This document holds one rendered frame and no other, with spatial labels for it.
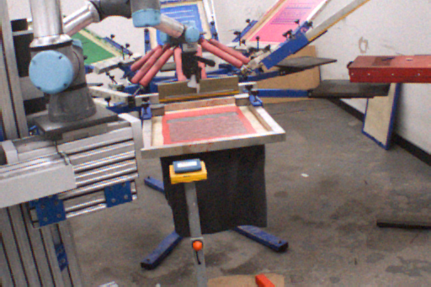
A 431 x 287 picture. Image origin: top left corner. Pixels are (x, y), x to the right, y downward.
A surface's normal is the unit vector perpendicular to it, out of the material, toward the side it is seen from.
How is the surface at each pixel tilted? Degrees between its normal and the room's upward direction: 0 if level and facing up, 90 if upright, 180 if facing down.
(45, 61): 97
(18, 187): 90
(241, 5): 90
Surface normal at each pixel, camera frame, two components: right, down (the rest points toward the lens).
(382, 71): -0.40, 0.30
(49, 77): 0.11, 0.38
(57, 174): 0.51, 0.18
